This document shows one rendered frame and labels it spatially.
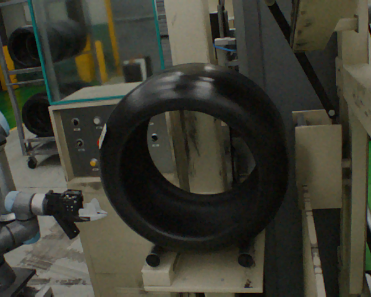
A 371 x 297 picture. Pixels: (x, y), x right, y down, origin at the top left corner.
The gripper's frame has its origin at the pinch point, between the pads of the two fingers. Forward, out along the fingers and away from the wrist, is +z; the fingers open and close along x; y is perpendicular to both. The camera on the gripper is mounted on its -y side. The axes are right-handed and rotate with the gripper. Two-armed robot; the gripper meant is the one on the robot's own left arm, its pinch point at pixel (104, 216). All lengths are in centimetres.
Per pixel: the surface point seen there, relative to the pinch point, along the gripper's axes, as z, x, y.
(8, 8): -646, 962, 38
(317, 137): 68, 18, 25
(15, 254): -129, 124, -116
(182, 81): 29, -9, 47
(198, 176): 27.7, 25.1, 5.4
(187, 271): 28.5, -3.6, -15.5
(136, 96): 16.3, -9.1, 43.2
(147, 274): 17.7, -12.0, -12.0
